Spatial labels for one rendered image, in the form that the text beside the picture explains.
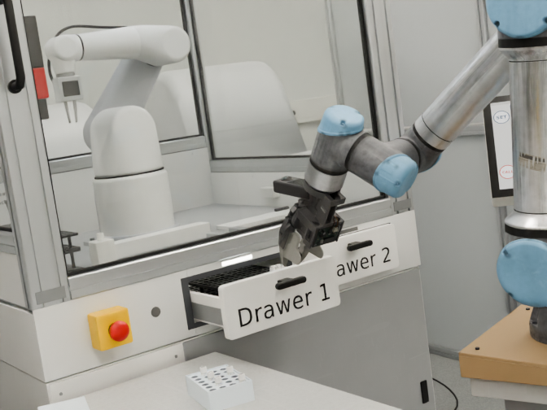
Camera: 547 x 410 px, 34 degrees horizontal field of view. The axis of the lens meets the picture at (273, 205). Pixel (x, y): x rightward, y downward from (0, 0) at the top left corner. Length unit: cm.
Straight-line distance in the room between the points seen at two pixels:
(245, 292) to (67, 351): 37
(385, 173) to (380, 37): 76
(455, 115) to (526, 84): 23
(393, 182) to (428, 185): 244
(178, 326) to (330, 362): 43
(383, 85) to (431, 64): 163
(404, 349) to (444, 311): 177
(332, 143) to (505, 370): 49
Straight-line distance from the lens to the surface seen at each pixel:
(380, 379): 227
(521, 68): 140
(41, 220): 175
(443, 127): 161
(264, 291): 181
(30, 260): 175
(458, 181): 382
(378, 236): 219
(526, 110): 140
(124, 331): 176
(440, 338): 414
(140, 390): 177
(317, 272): 189
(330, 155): 158
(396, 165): 153
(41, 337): 178
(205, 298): 186
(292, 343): 208
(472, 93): 158
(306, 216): 166
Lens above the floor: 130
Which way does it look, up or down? 7 degrees down
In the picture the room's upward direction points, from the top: 8 degrees counter-clockwise
